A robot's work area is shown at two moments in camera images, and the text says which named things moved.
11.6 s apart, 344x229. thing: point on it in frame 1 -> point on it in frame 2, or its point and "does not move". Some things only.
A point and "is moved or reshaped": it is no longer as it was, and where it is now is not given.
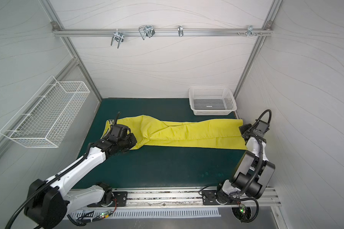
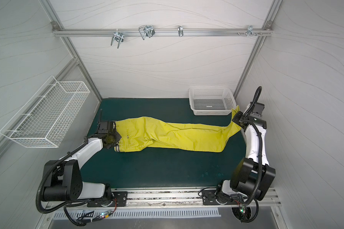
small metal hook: [180, 30] does not move
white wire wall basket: [43, 120] does not move
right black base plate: [209, 198] does not move
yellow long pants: [153, 130] is moved or reshaped
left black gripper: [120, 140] -> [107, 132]
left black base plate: [120, 200] does not move
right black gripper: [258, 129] -> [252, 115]
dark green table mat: [167, 168] does not move
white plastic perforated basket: [211, 101] does not move
